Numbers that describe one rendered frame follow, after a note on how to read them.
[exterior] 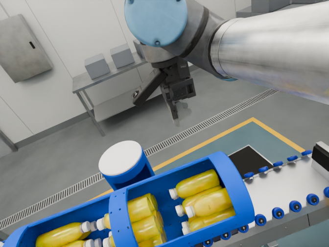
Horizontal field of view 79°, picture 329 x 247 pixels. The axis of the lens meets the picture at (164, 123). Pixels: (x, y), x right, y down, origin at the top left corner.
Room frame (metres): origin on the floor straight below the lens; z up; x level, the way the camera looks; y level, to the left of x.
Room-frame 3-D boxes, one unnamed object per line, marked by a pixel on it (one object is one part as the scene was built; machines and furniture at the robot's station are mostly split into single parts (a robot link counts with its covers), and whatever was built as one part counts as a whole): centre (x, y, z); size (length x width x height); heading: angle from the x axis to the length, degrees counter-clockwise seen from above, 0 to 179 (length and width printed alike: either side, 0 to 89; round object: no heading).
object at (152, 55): (0.50, -0.05, 1.68); 0.10 x 0.09 x 0.05; 1
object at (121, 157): (0.95, 0.32, 1.03); 0.28 x 0.28 x 0.01
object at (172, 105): (0.47, -0.03, 1.54); 0.05 x 0.02 x 0.09; 1
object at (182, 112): (0.48, -0.06, 1.49); 0.06 x 0.03 x 0.09; 91
